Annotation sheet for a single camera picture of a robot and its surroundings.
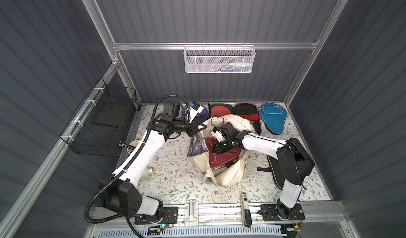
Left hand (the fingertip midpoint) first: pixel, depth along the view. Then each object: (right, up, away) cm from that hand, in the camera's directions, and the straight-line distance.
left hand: (207, 128), depth 73 cm
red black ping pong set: (+31, +9, +40) cm, 51 cm away
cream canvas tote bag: (+10, -22, -1) cm, 24 cm away
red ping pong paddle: (+9, +11, +43) cm, 45 cm away
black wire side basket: (-51, +1, 0) cm, 51 cm away
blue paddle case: (+47, +6, +38) cm, 61 cm away
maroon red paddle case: (+6, -18, +14) cm, 24 cm away
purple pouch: (-4, +6, +32) cm, 33 cm away
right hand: (+4, -14, +17) cm, 22 cm away
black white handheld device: (+18, -39, -1) cm, 42 cm away
